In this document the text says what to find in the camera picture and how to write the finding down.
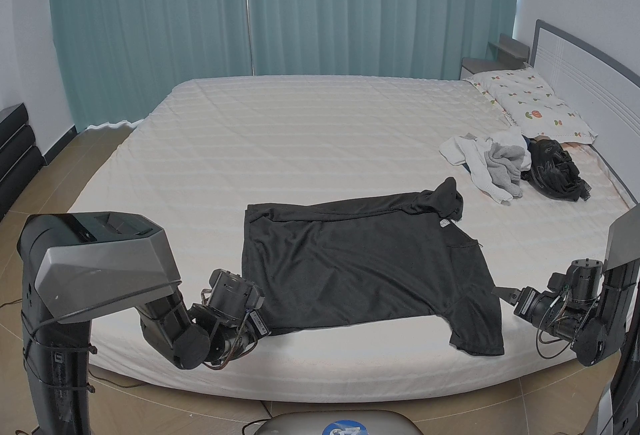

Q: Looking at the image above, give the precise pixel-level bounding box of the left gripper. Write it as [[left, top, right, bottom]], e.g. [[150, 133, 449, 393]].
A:
[[244, 306, 274, 340]]

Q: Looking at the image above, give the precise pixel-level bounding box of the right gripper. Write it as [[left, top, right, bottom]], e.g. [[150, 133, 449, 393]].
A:
[[517, 287, 551, 324]]

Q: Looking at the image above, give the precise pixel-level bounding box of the black T-shirt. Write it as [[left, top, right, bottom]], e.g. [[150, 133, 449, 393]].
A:
[[241, 177, 505, 356]]

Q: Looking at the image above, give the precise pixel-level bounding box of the pile of clothes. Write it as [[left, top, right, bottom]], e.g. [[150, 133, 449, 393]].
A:
[[439, 131, 532, 204]]

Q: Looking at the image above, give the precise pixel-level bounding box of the bed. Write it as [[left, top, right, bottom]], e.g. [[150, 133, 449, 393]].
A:
[[65, 18, 640, 408]]

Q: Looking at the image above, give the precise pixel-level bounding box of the black garment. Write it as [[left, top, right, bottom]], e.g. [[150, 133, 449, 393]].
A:
[[520, 137, 593, 203]]

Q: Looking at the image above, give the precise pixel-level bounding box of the white printed pillow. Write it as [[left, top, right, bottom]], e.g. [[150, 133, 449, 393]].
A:
[[462, 68, 598, 145]]

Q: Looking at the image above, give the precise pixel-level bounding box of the grey bedside table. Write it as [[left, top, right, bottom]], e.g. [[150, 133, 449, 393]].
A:
[[460, 34, 532, 80]]

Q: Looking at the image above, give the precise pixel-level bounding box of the black chest of drawers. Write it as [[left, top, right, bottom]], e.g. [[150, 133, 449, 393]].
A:
[[0, 103, 43, 224]]

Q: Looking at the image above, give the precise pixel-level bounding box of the black cable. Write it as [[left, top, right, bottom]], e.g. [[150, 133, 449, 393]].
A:
[[20, 279, 183, 376], [90, 365, 148, 390]]

